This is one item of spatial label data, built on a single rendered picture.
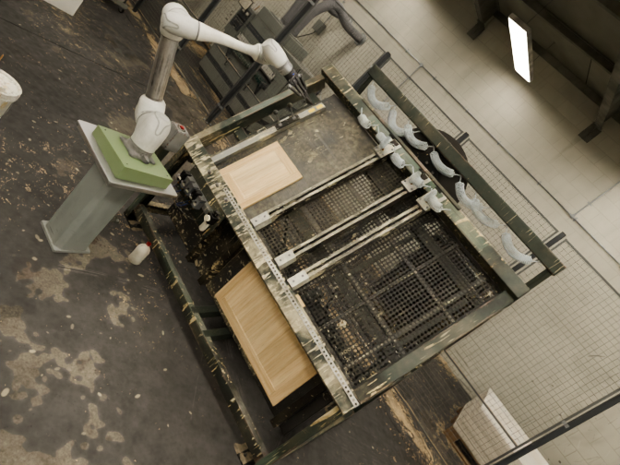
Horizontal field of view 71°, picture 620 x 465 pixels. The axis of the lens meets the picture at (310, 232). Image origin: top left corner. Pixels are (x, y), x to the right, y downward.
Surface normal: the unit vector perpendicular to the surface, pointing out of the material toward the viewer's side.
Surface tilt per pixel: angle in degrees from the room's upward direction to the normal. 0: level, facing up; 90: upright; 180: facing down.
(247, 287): 90
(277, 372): 90
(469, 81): 90
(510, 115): 90
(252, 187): 58
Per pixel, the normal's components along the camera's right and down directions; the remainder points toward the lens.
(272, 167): -0.04, -0.44
